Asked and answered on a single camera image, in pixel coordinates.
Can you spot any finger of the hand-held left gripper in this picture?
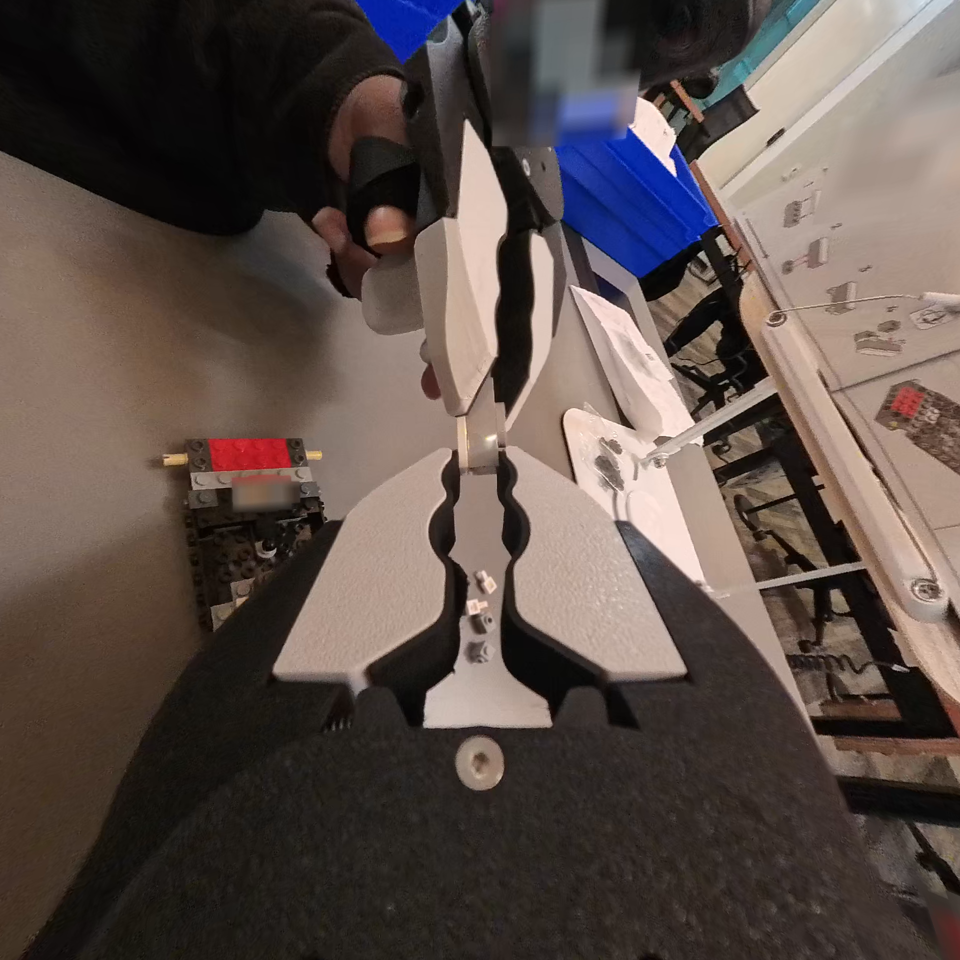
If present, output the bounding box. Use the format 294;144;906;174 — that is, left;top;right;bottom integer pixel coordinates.
493;223;571;445
412;118;513;420

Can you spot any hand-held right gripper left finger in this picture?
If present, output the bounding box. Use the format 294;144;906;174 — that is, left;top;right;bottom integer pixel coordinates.
271;446;462;693

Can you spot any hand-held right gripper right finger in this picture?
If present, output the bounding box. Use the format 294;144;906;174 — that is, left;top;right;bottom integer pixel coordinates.
498;448;689;687

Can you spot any dark grey holed brick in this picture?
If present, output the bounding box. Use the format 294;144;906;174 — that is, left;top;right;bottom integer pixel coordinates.
456;416;502;475

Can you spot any person's left forearm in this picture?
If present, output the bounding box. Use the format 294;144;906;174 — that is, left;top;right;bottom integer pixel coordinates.
0;0;410;237

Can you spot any grey desk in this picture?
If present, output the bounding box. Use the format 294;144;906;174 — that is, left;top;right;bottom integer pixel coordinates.
0;150;815;960

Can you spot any person's left hand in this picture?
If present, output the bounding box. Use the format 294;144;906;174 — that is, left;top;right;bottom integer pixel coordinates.
311;71;412;301

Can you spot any large blue plastic bin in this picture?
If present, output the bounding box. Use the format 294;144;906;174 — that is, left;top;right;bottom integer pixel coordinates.
555;112;710;279

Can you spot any white tray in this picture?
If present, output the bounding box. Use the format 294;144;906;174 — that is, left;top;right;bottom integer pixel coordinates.
562;405;721;601

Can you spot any white paper envelope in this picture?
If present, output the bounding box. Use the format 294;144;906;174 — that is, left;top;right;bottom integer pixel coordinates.
568;283;676;440

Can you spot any clear bag of dark bricks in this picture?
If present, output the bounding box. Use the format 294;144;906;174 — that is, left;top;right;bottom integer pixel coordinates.
588;431;654;519

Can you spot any toy brick car base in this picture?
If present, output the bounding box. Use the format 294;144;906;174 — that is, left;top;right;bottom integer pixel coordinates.
163;436;325;631

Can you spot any black office chair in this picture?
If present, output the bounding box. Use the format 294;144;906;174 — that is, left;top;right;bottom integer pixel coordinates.
663;288;759;421

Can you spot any metal rod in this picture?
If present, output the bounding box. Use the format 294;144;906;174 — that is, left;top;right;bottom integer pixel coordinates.
768;291;960;325
648;378;777;466

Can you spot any white instruction stand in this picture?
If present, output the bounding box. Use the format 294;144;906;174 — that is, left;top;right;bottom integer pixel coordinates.
693;0;960;624

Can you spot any black coiled cable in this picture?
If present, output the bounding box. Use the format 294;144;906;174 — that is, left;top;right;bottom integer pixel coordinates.
787;648;912;680

